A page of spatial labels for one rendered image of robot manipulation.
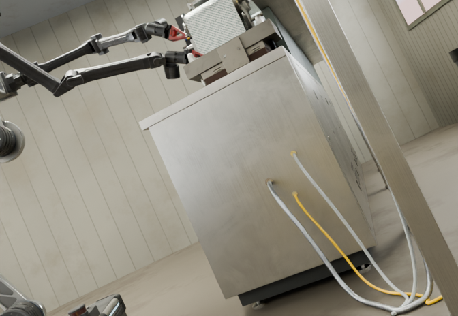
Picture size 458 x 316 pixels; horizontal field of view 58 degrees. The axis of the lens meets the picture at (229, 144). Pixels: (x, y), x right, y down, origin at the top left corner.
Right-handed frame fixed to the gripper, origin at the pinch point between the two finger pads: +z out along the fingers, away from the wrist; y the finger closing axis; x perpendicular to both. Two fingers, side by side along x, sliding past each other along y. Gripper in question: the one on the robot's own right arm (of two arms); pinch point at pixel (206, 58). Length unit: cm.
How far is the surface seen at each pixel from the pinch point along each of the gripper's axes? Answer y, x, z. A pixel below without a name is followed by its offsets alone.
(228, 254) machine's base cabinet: 26, -79, 24
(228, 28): 0.3, 13.6, 9.5
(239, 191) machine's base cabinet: 26, -54, 26
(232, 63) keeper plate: 22.0, -4.2, 18.5
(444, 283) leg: 77, -58, 89
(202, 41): 0.2, 7.4, -2.3
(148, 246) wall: -225, -180, -134
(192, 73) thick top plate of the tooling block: 19.9, -8.4, 1.4
